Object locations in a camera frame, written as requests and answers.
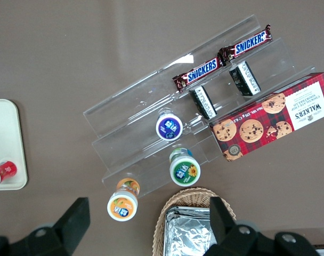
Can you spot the stack of foil containers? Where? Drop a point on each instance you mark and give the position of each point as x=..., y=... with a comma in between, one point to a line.
x=188, y=232

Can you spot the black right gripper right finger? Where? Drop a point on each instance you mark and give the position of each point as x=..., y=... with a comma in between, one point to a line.
x=223, y=226

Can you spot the oval light wicker basket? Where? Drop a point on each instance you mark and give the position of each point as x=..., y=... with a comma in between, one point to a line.
x=183, y=196

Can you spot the beige plastic tray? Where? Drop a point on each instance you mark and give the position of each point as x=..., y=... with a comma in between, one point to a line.
x=4, y=133

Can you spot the small black box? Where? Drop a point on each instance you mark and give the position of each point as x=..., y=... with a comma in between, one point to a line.
x=203, y=102
x=245, y=78

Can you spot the clear acrylic stepped shelf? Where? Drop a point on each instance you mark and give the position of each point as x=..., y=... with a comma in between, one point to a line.
x=130, y=106

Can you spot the red Walkers cookie box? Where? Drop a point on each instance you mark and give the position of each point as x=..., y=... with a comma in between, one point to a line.
x=279, y=114

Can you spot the Snickers chocolate bar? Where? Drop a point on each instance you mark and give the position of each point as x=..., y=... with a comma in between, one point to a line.
x=199, y=72
x=248, y=44

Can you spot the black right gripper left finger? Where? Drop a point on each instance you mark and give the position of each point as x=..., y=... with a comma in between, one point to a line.
x=71, y=226

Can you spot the green-capped small bottle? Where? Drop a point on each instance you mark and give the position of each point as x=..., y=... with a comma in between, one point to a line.
x=184, y=170

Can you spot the small red-capped bottle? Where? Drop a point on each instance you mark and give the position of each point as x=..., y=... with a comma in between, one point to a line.
x=4, y=170

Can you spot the purple-capped small bottle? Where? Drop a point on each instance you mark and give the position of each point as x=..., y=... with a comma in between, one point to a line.
x=169, y=128

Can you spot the orange-capped small bottle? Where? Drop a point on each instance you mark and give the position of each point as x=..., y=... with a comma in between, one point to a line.
x=122, y=206

